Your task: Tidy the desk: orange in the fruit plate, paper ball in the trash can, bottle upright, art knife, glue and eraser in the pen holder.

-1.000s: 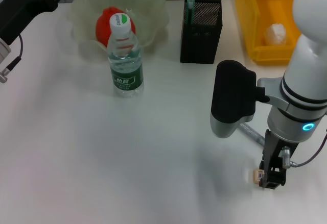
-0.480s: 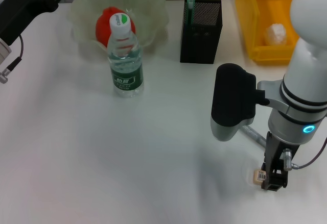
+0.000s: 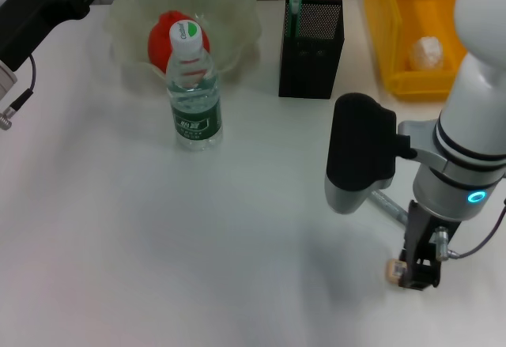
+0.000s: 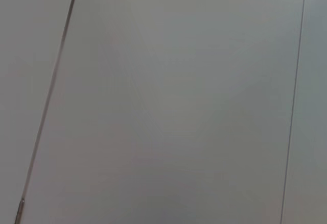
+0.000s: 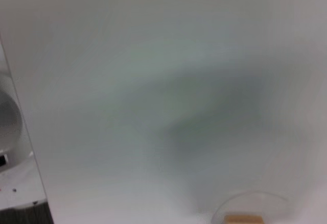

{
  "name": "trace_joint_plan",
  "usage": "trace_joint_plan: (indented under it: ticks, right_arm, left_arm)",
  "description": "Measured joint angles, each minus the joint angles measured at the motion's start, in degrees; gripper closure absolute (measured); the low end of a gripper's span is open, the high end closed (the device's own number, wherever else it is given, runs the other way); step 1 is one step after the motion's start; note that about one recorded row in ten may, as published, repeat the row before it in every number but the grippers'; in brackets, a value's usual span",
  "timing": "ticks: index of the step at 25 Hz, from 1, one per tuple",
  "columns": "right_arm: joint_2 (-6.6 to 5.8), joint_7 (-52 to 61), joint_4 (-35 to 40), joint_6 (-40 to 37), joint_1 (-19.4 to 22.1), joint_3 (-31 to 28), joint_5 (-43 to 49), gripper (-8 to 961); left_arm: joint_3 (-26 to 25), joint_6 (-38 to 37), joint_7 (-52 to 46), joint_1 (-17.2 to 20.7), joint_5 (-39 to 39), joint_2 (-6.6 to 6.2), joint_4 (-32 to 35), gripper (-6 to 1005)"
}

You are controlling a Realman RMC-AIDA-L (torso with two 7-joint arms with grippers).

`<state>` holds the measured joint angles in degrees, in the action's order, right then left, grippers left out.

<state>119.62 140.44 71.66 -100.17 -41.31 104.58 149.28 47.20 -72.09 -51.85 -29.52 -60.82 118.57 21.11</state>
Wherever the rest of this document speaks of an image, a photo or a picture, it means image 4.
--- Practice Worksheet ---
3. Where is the thin metal wall seam strip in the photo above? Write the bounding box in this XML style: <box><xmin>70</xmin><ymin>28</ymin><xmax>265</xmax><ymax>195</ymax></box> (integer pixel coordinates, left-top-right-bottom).
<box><xmin>15</xmin><ymin>197</ymin><xmax>26</xmax><ymax>224</ymax></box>

